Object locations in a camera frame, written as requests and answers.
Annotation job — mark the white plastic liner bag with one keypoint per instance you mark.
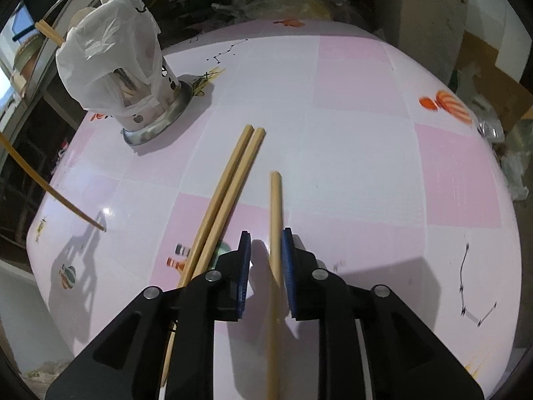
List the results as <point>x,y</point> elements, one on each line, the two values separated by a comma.
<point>108,54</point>

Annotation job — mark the wooden chopstick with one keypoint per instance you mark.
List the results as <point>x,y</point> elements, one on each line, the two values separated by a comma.
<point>220,193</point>
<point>81,216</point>
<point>50,33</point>
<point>235,187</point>
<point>275,216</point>

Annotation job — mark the crumpled clear plastic bags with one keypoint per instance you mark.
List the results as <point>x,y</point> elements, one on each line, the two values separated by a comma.
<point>512,162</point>

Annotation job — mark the stacked basins on counter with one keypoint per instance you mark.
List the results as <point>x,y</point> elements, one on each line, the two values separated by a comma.
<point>27,56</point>

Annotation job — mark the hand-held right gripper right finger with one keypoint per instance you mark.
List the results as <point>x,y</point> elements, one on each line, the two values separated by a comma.
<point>289,275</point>

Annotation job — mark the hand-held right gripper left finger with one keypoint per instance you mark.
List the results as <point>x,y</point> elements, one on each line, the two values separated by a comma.
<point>243,275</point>

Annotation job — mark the cardboard box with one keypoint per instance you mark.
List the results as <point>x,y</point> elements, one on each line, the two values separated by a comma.
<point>487,66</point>

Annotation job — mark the black glass-door appliance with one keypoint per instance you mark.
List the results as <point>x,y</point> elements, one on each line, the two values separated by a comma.
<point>23,21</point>

